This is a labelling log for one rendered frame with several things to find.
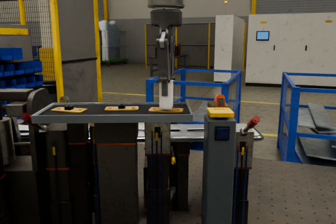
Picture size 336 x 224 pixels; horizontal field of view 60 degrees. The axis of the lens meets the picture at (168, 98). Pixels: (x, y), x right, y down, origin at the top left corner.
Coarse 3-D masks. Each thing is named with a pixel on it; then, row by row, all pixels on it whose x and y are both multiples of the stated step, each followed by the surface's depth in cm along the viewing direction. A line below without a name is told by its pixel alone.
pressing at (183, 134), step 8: (24, 128) 111; (88, 128) 111; (176, 128) 111; (184, 128) 111; (192, 128) 111; (200, 128) 111; (24, 136) 104; (176, 136) 101; (184, 136) 101; (192, 136) 101; (200, 136) 101; (256, 136) 101
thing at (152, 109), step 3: (150, 108) 74; (153, 108) 74; (156, 108) 74; (171, 108) 74; (174, 108) 74; (177, 108) 74; (180, 108) 74; (150, 111) 72; (153, 111) 72; (156, 111) 72; (159, 111) 71; (162, 111) 71; (165, 111) 71; (168, 111) 71; (171, 111) 71; (174, 111) 71; (177, 111) 71; (180, 111) 71
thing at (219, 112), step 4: (208, 108) 75; (212, 108) 75; (216, 108) 75; (220, 108) 75; (224, 108) 75; (228, 108) 75; (208, 112) 73; (212, 112) 71; (216, 112) 71; (220, 112) 71; (224, 112) 71; (228, 112) 71; (232, 112) 71; (212, 116) 71; (216, 116) 71; (220, 116) 71; (224, 116) 71; (228, 116) 71; (232, 116) 71
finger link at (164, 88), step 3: (162, 78) 67; (165, 78) 67; (162, 81) 69; (165, 81) 68; (162, 84) 69; (165, 84) 69; (162, 87) 69; (165, 87) 69; (162, 90) 69; (165, 90) 69; (162, 93) 70; (165, 93) 69
